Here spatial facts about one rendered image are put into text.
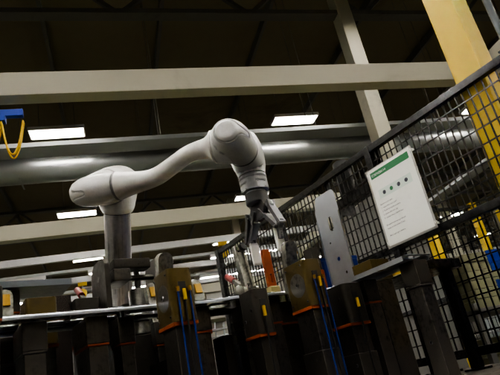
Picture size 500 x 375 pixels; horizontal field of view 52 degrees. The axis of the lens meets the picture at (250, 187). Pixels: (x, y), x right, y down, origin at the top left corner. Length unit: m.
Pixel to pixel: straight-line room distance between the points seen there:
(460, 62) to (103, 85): 3.24
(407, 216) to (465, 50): 0.58
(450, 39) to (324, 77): 3.15
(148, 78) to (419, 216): 3.18
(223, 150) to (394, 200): 0.72
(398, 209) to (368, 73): 3.41
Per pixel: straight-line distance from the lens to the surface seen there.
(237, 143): 1.45
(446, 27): 1.92
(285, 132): 9.76
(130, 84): 4.51
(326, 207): 1.74
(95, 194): 1.80
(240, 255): 1.69
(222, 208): 7.80
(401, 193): 1.88
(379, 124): 9.77
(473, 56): 1.83
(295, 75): 4.87
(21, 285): 1.55
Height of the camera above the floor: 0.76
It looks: 22 degrees up
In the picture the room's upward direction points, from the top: 12 degrees counter-clockwise
